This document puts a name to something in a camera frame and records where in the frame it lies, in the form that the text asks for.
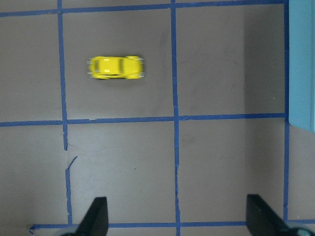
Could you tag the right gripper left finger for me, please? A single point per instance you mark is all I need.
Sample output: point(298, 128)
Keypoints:
point(95, 221)

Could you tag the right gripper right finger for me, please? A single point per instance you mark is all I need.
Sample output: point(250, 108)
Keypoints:
point(261, 220)

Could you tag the yellow beetle toy car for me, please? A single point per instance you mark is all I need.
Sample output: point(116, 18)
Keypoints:
point(109, 67)

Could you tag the turquoise plastic bin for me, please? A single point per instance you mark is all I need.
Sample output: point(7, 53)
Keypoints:
point(302, 64)

